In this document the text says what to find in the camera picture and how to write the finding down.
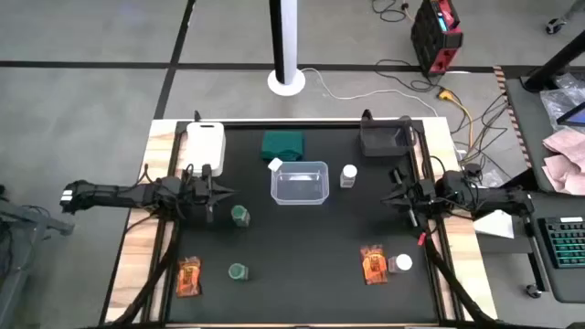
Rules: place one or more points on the dark keyboard desk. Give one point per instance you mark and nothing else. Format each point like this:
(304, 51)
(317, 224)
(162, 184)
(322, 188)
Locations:
(548, 283)

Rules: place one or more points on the black stand pole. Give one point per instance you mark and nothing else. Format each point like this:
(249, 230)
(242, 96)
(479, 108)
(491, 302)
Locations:
(555, 61)

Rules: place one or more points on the backlit keyboard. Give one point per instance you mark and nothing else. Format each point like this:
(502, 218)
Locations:
(564, 242)

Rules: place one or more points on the clear plastic bin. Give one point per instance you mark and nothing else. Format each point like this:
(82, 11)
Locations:
(299, 185)

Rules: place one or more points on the white pole with round base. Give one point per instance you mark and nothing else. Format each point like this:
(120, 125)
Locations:
(285, 82)

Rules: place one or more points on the black power adapter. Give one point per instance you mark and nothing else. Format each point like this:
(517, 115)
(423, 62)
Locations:
(473, 170)

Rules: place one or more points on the clear plastic bag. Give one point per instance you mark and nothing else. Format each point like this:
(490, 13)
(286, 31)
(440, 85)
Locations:
(555, 98)

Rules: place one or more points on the black caster wheel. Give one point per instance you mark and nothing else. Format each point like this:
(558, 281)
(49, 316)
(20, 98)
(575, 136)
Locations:
(533, 290)

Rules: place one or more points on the black aluminium table frame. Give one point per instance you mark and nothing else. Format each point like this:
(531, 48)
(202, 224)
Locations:
(320, 123)

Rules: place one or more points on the red and black crate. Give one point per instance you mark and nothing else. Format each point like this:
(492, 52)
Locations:
(429, 36)

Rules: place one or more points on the dark grey bin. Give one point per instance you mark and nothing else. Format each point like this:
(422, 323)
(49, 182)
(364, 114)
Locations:
(384, 137)

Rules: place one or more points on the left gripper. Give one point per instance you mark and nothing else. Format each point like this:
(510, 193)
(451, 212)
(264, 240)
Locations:
(206, 196)

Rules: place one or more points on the folded green cloth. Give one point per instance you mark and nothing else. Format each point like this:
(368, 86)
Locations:
(282, 145)

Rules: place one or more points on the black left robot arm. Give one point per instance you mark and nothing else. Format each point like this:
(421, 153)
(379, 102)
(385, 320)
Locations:
(114, 195)

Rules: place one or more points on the grey metal stand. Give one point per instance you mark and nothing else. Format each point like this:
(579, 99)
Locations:
(27, 217)

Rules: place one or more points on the white-lid spice jar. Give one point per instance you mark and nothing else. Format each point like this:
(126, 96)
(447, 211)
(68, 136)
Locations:
(403, 262)
(348, 172)

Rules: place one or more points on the black diagonal bar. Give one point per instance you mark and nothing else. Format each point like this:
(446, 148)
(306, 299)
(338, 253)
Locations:
(525, 179)

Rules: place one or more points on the orange spice packet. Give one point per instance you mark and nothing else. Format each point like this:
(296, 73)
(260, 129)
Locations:
(188, 276)
(373, 265)

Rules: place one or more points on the grey chair leg with caster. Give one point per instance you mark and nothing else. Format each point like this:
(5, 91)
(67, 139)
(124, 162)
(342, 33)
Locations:
(555, 26)

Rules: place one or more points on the tablet screen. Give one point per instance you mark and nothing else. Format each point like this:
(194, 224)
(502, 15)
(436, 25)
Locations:
(575, 116)

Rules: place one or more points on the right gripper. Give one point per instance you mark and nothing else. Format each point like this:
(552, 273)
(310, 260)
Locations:
(420, 196)

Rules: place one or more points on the grey desk with striped edge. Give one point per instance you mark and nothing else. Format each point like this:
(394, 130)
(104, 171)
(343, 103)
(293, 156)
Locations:
(525, 119)

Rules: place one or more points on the white paper sheet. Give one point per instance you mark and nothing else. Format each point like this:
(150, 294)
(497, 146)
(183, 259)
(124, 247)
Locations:
(496, 225)

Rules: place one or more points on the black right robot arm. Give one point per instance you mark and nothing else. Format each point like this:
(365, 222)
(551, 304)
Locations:
(493, 198)

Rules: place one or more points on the white plastic bin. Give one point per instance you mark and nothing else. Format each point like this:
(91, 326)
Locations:
(205, 146)

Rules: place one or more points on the red tag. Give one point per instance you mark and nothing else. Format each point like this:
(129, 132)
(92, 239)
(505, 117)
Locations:
(422, 239)

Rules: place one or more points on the green-lid spice jar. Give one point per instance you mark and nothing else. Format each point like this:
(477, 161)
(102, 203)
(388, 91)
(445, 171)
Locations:
(237, 272)
(239, 215)

